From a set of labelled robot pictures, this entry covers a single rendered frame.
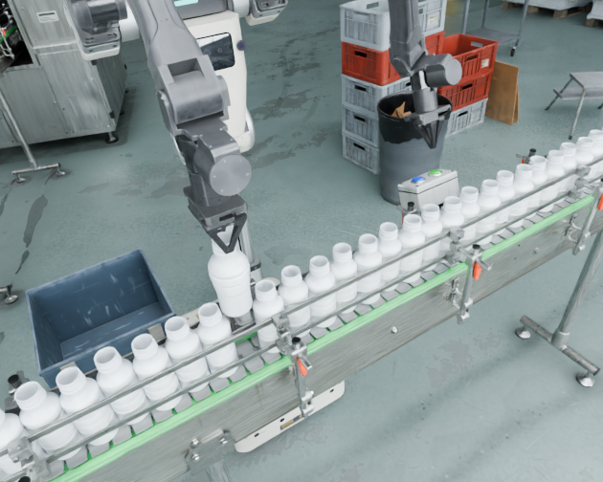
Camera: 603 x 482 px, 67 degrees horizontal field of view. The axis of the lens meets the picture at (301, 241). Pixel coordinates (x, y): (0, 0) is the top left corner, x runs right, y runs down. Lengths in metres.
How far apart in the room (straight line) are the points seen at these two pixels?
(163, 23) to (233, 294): 0.43
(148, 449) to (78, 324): 0.65
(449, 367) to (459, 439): 0.33
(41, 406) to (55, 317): 0.65
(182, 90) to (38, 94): 3.92
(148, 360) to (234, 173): 0.38
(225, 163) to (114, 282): 0.92
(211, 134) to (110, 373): 0.44
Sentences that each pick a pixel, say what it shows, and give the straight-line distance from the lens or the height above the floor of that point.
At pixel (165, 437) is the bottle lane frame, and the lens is 0.94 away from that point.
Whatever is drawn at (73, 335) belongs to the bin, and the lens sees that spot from 1.53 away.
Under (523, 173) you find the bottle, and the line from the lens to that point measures 1.23.
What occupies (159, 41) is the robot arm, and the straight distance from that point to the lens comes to 0.63.
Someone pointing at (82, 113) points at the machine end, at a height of 0.32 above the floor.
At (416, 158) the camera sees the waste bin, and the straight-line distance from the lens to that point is 2.90.
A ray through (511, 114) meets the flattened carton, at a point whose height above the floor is 0.10.
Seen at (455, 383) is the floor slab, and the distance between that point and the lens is 2.17.
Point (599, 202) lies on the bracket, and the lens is 1.40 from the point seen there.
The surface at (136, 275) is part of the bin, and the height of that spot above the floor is 0.86.
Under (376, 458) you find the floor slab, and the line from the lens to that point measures 1.95.
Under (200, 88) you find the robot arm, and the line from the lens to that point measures 0.61.
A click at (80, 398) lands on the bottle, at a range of 0.84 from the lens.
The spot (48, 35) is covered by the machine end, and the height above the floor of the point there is 0.95.
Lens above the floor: 1.75
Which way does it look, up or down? 38 degrees down
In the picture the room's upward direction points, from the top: 5 degrees counter-clockwise
